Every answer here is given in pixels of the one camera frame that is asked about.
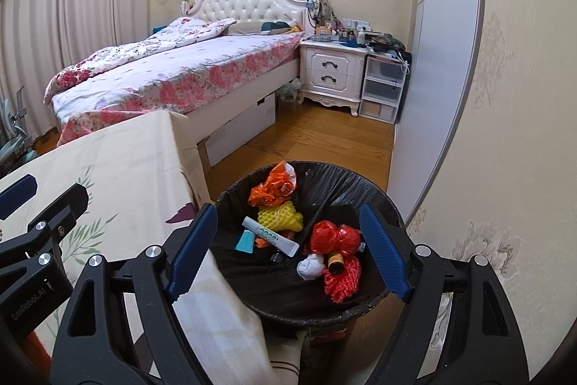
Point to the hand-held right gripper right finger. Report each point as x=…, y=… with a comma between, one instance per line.
x=385, y=252

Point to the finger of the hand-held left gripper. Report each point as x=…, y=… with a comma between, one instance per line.
x=67, y=204
x=20, y=191

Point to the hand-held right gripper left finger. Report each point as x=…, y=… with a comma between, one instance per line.
x=191, y=249

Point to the orange bottle black cap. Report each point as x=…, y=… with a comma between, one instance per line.
x=336, y=262

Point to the red foam fruit net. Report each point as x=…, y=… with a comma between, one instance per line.
x=342, y=281

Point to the red plastic bag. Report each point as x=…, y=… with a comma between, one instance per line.
x=324, y=234

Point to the white tissue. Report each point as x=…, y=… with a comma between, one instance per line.
x=310, y=267

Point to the white printed tube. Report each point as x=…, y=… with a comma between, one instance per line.
x=270, y=237

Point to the black lined trash bin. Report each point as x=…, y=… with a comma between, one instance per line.
x=270, y=281

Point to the yellow foam fruit net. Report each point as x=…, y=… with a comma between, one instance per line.
x=279, y=216

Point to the orange plastic wrapper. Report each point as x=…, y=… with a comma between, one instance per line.
x=270, y=189

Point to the grey desk chair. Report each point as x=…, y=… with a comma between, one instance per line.
x=13, y=150

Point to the orange red cloth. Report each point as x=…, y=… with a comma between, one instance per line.
x=40, y=349

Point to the white storage box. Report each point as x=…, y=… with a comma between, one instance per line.
x=243, y=123

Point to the clear plastic drawer unit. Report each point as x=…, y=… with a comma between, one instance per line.
x=381, y=89

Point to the floral pink quilt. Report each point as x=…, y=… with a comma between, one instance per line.
x=135, y=51

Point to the bed with floral bedding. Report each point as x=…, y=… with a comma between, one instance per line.
x=203, y=69

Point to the clear plastic bag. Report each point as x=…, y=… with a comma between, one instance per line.
x=288, y=92

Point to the grey wardrobe sliding door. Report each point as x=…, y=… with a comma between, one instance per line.
x=446, y=74

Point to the white nightstand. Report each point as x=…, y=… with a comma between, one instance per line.
x=331, y=71

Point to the pile of small bedside items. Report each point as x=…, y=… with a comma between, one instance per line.
x=351, y=34

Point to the beige pillow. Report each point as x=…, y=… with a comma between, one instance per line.
x=248, y=28

